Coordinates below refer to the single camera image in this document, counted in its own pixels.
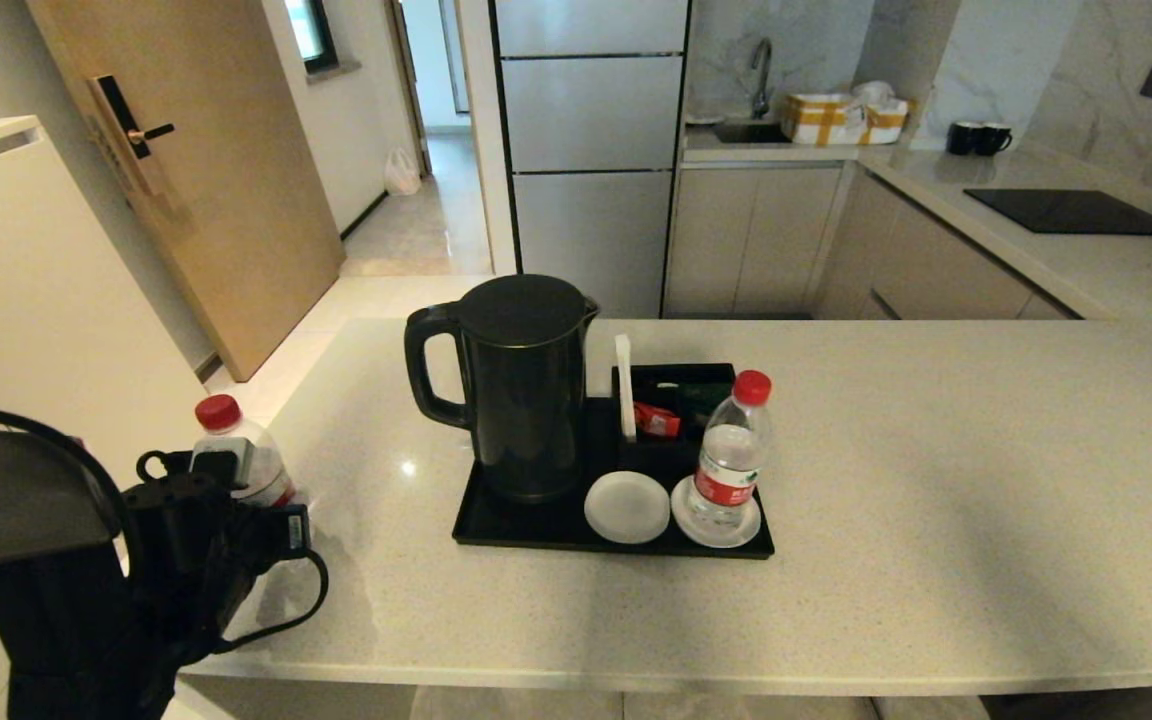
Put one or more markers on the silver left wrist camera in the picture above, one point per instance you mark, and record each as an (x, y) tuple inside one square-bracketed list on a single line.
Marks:
[(226, 462)]

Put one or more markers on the black electric kettle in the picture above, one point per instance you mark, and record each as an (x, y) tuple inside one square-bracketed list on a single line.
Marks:
[(526, 400)]

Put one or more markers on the light wooden door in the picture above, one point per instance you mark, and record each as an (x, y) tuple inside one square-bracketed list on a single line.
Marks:
[(226, 200)]

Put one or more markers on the beige kitchen base cabinets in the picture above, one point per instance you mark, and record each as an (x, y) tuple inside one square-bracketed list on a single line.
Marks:
[(746, 240)]

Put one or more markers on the white stick sachet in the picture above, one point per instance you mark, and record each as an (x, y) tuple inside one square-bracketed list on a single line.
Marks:
[(625, 385)]

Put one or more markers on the dark framed window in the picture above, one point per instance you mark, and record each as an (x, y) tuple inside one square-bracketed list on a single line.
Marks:
[(308, 30)]

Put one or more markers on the cardboard box with yellow tape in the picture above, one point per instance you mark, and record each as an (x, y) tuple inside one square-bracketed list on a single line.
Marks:
[(821, 119)]

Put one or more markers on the white tied plastic bag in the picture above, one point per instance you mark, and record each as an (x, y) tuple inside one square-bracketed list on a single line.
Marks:
[(401, 173)]

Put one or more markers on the black mug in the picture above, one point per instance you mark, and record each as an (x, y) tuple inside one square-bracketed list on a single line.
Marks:
[(992, 139), (961, 138)]

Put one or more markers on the black induction cooktop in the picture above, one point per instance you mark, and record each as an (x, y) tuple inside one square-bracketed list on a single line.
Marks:
[(1074, 211)]

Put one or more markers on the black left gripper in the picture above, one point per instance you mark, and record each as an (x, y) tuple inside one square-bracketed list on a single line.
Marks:
[(206, 540)]

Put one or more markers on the steel kitchen sink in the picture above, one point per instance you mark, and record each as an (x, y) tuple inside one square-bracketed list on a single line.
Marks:
[(751, 132)]

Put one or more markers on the black condiment holder box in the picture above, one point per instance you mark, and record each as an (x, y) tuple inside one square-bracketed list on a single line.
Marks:
[(696, 378)]

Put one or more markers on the black serving tray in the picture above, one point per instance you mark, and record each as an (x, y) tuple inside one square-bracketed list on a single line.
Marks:
[(526, 530)]

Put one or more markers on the chrome kitchen faucet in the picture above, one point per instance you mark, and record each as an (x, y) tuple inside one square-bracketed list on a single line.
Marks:
[(762, 95)]

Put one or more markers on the red-capped plastic water bottle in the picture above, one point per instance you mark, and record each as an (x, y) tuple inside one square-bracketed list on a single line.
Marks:
[(729, 460), (246, 440)]

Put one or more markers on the silver refrigerator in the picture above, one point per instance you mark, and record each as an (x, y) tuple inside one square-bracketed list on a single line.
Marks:
[(591, 200)]

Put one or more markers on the white paper coaster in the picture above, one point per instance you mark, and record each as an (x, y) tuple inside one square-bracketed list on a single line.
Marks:
[(626, 508), (682, 520)]

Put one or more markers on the white cabinet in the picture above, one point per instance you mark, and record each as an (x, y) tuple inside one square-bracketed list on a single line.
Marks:
[(36, 300)]

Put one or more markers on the white crumpled plastic bag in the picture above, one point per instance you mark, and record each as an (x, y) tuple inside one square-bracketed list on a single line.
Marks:
[(876, 93)]

